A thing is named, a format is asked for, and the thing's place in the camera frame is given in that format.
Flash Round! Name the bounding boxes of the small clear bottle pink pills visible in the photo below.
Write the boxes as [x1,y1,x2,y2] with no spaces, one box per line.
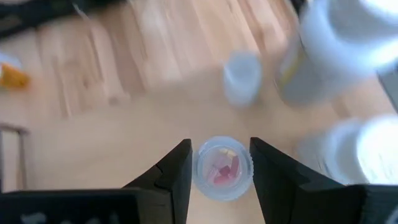
[192,135,254,202]

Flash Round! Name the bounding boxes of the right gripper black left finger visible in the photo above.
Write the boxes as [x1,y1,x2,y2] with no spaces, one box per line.
[123,139,193,224]

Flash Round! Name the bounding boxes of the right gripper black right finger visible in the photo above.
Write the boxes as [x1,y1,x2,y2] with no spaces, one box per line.
[249,137,368,224]

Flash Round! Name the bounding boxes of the orange medicine bottle white cap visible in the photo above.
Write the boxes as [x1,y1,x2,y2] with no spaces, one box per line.
[0,51,31,90]

